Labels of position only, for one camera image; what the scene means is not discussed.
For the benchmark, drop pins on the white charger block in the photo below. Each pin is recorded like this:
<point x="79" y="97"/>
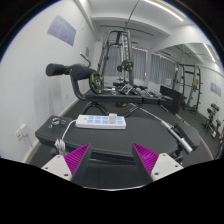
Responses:
<point x="113" y="118"/>

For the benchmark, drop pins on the large purple wall poster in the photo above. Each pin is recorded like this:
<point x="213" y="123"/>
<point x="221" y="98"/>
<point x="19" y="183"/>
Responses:
<point x="61" y="30"/>

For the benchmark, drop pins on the small purple wall poster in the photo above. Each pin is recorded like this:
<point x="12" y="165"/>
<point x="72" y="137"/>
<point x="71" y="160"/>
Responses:
<point x="215" y="89"/>

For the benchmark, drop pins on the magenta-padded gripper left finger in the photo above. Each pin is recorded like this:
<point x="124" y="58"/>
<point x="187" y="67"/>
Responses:
<point x="77" y="158"/>

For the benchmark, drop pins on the white power strip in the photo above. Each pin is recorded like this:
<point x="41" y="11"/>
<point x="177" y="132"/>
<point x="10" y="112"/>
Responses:
<point x="93" y="121"/>

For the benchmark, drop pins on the short ceiling light strip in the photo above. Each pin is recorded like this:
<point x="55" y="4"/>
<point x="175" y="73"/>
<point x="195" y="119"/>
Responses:
<point x="210" y="52"/>

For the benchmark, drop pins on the chrome barbell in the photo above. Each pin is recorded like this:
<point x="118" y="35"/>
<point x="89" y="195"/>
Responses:
<point x="181" y="141"/>

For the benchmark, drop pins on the white wall outlet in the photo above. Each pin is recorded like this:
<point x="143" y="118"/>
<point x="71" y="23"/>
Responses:
<point x="20" y="131"/>

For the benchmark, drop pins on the group of chrome dumbbells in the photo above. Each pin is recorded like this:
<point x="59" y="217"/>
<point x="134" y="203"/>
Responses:
<point x="143" y="92"/>

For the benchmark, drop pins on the long ceiling light strip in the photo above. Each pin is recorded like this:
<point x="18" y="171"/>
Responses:
<point x="163" y="10"/>

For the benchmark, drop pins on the small brown wall board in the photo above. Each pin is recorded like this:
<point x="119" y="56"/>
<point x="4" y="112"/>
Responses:
<point x="87" y="51"/>

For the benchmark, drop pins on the grey window curtain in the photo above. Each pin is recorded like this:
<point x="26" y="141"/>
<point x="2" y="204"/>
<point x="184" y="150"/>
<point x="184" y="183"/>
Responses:
<point x="161" y="70"/>
<point x="140" y="63"/>

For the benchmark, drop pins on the black box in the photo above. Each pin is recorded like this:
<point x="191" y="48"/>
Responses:
<point x="170" y="96"/>

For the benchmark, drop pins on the black yellow-marked weight plate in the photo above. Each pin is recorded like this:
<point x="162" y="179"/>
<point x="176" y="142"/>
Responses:
<point x="126" y="64"/>
<point x="96" y="81"/>

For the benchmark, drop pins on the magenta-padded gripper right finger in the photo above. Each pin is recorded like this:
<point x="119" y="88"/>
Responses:
<point x="146" y="158"/>

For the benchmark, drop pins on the black squat rack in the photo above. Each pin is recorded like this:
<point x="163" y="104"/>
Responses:
<point x="199" y="83"/>

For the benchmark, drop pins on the black adjustable weight bench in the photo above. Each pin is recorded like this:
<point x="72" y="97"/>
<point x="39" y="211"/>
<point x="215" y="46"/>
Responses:
<point x="113" y="97"/>

